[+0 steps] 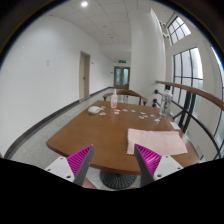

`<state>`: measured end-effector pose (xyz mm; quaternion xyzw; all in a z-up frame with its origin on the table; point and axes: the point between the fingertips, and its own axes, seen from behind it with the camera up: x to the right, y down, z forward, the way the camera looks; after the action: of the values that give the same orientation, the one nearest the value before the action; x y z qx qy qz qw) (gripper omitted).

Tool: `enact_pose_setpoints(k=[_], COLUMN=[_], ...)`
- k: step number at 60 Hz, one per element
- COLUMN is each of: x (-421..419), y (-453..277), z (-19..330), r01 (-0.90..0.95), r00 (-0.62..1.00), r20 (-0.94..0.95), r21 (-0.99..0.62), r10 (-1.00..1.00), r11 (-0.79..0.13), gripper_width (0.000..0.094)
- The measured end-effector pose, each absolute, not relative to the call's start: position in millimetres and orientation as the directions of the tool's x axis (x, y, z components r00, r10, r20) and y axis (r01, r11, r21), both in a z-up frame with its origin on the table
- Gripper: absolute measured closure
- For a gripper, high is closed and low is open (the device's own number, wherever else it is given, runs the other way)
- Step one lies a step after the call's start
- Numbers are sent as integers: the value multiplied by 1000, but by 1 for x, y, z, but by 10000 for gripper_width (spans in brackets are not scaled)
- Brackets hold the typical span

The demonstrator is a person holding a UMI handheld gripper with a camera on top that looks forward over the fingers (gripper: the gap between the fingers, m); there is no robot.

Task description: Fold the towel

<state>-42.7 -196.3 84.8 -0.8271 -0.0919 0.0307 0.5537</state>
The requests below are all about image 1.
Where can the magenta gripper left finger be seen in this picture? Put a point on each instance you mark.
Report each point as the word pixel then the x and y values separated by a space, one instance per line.
pixel 79 163

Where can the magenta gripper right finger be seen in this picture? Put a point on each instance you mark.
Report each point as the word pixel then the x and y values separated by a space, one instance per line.
pixel 148 162

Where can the pink towel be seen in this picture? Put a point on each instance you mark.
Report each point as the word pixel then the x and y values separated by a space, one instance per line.
pixel 161 142

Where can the white crumpled cloth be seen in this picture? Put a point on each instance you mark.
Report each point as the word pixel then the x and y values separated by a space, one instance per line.
pixel 94 110

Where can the clear plastic water bottle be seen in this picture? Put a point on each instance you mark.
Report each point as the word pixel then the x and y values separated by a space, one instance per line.
pixel 165 103

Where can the pink spray bottle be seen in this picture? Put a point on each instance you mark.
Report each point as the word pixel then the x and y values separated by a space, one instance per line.
pixel 114 99

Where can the wooden chair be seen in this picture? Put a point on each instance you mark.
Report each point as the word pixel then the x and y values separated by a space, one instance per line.
pixel 126 92

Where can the wooden handrail with black posts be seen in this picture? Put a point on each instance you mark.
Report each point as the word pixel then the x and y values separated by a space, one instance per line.
pixel 200 115

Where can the double door with glass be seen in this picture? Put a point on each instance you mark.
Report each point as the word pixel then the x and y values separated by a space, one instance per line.
pixel 121 77

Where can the green exit sign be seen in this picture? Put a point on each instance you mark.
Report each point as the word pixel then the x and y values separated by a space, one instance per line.
pixel 122 61

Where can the beige side door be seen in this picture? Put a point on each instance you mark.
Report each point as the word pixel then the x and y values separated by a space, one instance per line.
pixel 84 71

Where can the black table pedestal base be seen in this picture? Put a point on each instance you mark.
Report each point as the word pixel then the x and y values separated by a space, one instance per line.
pixel 117 181

